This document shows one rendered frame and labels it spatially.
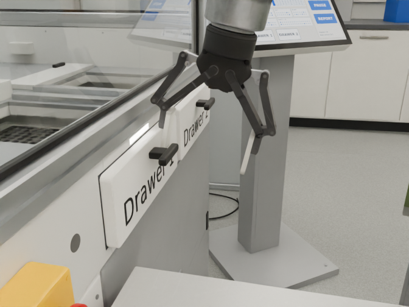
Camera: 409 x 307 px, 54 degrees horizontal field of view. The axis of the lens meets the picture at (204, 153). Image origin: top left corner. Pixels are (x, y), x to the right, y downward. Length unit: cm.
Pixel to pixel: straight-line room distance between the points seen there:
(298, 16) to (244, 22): 103
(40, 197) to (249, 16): 34
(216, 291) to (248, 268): 122
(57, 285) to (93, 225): 16
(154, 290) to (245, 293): 13
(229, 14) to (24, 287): 40
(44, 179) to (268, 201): 144
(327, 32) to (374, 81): 208
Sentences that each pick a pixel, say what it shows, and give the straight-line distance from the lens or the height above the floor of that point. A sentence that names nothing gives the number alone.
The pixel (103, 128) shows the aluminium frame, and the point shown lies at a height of 98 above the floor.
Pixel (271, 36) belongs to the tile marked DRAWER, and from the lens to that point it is 146.
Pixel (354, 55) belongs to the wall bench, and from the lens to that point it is 359.
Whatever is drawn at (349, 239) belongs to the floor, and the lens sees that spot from 216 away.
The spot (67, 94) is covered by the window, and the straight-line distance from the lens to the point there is 48.
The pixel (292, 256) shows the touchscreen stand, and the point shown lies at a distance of 191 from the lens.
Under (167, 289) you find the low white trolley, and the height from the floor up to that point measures 76.
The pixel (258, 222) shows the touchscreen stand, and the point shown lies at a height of 20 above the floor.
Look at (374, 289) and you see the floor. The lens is 189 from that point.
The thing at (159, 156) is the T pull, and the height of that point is 91.
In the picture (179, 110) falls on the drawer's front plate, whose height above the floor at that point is 93.
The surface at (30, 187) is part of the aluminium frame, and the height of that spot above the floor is 98.
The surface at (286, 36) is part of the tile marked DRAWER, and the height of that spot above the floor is 100.
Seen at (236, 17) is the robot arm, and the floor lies 111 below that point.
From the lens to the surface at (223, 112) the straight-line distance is 233.
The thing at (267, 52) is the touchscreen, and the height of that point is 95.
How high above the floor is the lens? 115
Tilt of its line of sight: 22 degrees down
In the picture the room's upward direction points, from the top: straight up
